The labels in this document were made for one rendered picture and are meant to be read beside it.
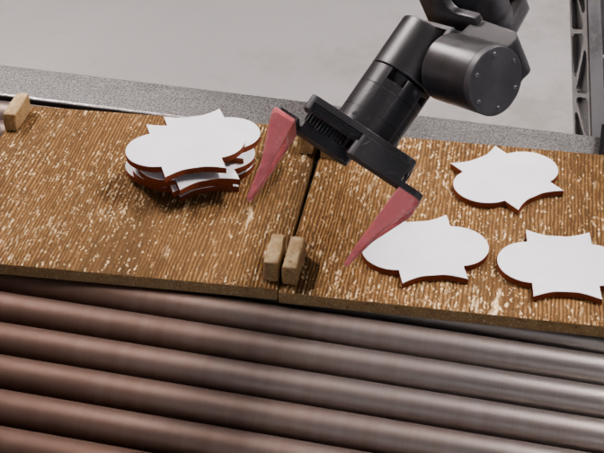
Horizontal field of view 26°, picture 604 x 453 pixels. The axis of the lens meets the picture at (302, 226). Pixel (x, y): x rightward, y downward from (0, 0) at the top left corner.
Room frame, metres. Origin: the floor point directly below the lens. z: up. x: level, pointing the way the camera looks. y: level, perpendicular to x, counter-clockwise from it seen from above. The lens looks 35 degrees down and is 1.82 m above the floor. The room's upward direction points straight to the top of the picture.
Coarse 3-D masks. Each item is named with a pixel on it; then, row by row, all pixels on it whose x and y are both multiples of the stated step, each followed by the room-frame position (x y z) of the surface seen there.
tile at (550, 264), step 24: (528, 240) 1.22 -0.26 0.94; (552, 240) 1.22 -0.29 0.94; (576, 240) 1.22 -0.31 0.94; (504, 264) 1.17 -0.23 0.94; (528, 264) 1.17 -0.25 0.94; (552, 264) 1.17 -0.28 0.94; (576, 264) 1.17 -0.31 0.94; (600, 264) 1.17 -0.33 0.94; (552, 288) 1.13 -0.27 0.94; (576, 288) 1.13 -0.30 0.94; (600, 288) 1.13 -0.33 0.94
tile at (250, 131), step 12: (168, 120) 1.43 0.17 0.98; (180, 120) 1.43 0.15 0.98; (192, 120) 1.43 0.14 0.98; (216, 120) 1.43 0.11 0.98; (228, 120) 1.43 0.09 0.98; (240, 120) 1.43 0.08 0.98; (240, 132) 1.40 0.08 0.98; (252, 132) 1.40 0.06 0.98; (252, 144) 1.37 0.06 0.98; (240, 156) 1.34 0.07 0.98
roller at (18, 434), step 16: (0, 432) 0.93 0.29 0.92; (16, 432) 0.93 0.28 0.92; (32, 432) 0.93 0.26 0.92; (0, 448) 0.91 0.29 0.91; (16, 448) 0.91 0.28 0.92; (32, 448) 0.91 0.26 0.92; (48, 448) 0.91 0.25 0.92; (64, 448) 0.91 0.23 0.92; (80, 448) 0.91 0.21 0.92; (96, 448) 0.91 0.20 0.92; (112, 448) 0.91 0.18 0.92
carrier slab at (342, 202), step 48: (432, 144) 1.44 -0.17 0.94; (480, 144) 1.44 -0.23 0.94; (336, 192) 1.33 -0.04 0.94; (384, 192) 1.33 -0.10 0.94; (432, 192) 1.33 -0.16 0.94; (576, 192) 1.33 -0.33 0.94; (336, 240) 1.23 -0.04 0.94; (288, 288) 1.14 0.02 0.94; (336, 288) 1.14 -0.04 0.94; (384, 288) 1.14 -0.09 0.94; (432, 288) 1.14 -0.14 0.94; (480, 288) 1.14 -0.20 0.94; (528, 288) 1.14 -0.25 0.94
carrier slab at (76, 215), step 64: (64, 128) 1.48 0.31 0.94; (128, 128) 1.48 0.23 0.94; (0, 192) 1.33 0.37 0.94; (64, 192) 1.33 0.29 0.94; (128, 192) 1.33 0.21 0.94; (0, 256) 1.20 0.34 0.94; (64, 256) 1.20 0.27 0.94; (128, 256) 1.20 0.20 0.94; (192, 256) 1.20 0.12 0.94; (256, 256) 1.20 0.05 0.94
